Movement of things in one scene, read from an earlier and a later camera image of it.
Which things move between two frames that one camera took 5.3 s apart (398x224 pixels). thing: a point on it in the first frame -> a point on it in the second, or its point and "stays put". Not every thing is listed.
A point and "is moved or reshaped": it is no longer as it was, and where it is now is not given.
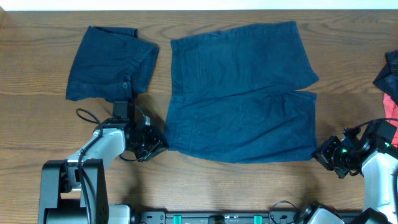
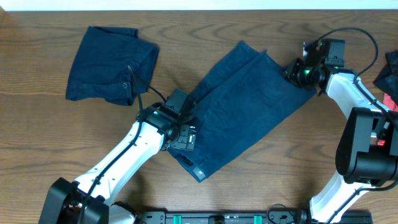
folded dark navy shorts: (112, 63) stays put
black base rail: (216, 217) stays put
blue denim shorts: (235, 96) is moved or reshaped
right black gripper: (323, 155) -> (291, 74)
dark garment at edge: (387, 80) stays put
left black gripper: (154, 146) -> (185, 140)
